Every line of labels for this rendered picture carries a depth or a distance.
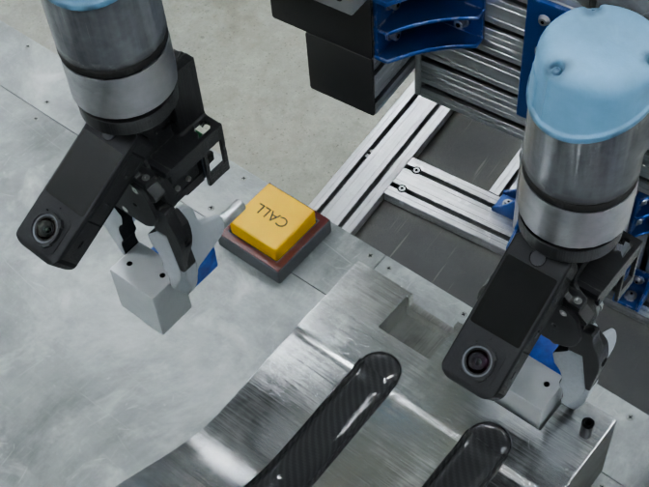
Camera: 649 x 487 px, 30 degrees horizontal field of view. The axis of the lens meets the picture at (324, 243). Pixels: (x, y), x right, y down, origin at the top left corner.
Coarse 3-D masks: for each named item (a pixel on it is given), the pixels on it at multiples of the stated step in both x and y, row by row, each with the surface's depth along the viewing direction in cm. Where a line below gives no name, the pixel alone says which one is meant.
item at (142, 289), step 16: (240, 208) 105; (224, 224) 104; (128, 256) 100; (144, 256) 100; (208, 256) 101; (112, 272) 99; (128, 272) 99; (144, 272) 98; (160, 272) 98; (208, 272) 103; (128, 288) 99; (144, 288) 98; (160, 288) 98; (128, 304) 102; (144, 304) 99; (160, 304) 98; (176, 304) 100; (144, 320) 102; (160, 320) 100; (176, 320) 102
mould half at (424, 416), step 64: (320, 320) 103; (256, 384) 100; (320, 384) 100; (448, 384) 99; (192, 448) 96; (256, 448) 97; (384, 448) 96; (448, 448) 95; (512, 448) 95; (576, 448) 94
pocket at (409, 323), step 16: (400, 304) 104; (384, 320) 103; (400, 320) 106; (416, 320) 106; (432, 320) 104; (400, 336) 105; (416, 336) 105; (432, 336) 104; (448, 336) 104; (432, 352) 104
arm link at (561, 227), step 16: (528, 192) 78; (528, 208) 79; (544, 208) 77; (560, 208) 81; (608, 208) 81; (624, 208) 77; (528, 224) 80; (544, 224) 78; (560, 224) 77; (576, 224) 77; (592, 224) 77; (608, 224) 77; (624, 224) 79; (560, 240) 78; (576, 240) 78; (592, 240) 78; (608, 240) 79
